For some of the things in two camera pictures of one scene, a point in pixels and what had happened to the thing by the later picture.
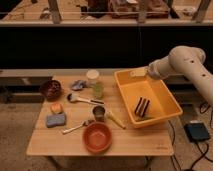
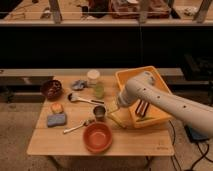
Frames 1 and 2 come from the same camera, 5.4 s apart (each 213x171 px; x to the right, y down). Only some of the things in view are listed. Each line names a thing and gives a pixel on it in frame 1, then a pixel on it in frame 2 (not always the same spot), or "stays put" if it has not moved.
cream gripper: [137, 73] -> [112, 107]
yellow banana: [116, 119] stays put
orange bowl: [97, 137] stays put
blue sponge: [54, 120] stays put
